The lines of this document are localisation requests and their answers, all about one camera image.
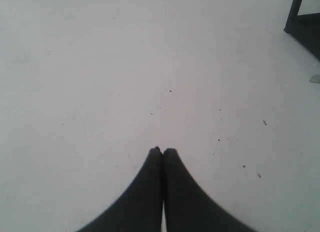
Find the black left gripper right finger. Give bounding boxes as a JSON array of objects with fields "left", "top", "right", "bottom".
[{"left": 163, "top": 148, "right": 253, "bottom": 231}]

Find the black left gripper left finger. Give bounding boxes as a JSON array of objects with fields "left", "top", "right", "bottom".
[{"left": 79, "top": 147, "right": 163, "bottom": 231}]

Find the clear tape piece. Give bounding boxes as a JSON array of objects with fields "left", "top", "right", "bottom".
[{"left": 309, "top": 75, "right": 320, "bottom": 84}]

